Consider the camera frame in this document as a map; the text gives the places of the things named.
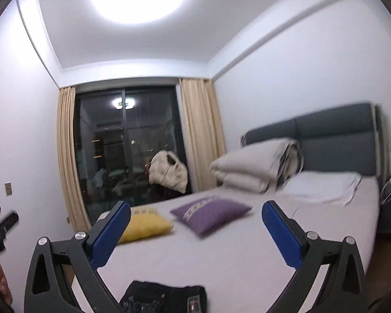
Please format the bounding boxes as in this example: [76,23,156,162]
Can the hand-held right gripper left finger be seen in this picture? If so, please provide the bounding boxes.
[24,200,131,313]

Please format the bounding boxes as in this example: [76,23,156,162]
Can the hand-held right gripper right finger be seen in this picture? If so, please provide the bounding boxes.
[261,200,367,313]

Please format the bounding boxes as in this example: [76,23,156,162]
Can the black pants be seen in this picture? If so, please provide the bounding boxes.
[120,280,208,313]

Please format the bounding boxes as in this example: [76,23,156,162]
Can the person's left hand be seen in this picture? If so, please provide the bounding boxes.
[0,257,14,313]

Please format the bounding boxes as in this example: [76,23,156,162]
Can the yellow pillow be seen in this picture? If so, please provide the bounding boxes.
[117,206,174,244]

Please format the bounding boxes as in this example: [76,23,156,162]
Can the bed with white sheet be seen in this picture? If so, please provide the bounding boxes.
[63,176,381,313]

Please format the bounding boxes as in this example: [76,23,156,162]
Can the white pillow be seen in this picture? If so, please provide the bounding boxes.
[283,170,362,207]

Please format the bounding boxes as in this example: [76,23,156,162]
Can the purple pillow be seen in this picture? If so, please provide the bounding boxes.
[169,196,253,237]

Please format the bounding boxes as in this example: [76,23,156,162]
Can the folded beige duvet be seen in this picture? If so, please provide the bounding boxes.
[209,139,304,194]

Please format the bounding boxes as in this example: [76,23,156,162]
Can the dark glass window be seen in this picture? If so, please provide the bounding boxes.
[72,85,193,224]

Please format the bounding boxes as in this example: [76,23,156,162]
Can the beige curtain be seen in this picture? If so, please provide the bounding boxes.
[179,77,227,194]
[56,86,92,232]

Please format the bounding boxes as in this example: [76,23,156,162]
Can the beige padded jacket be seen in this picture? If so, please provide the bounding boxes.
[148,150,189,194]

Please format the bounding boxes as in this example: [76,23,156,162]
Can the grey padded headboard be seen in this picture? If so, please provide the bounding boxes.
[240,103,378,178]

